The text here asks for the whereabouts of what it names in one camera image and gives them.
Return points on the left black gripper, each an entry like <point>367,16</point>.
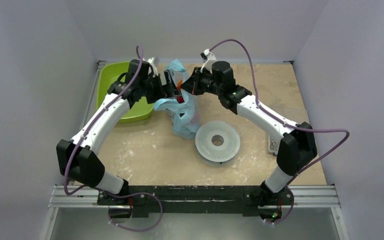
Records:
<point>169,90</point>

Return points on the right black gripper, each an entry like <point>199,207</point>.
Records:
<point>194,84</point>

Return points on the red fake fruits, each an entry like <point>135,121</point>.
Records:
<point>179,97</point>

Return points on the blue plastic bag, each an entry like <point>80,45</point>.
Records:
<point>184,116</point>

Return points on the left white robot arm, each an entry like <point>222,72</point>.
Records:
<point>78,157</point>

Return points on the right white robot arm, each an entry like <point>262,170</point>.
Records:
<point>296,142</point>

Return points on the white perforated filament spool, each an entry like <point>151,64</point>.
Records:
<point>217,142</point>

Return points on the clear plastic screw box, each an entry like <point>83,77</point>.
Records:
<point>272,145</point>

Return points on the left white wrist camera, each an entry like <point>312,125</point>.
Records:
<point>153,63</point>

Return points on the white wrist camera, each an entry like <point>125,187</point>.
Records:
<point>208,59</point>
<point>153,63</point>

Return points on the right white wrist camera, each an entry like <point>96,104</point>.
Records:
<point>208,59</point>

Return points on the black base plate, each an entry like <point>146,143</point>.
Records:
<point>269,206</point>

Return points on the aluminium frame rail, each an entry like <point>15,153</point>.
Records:
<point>304,196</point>

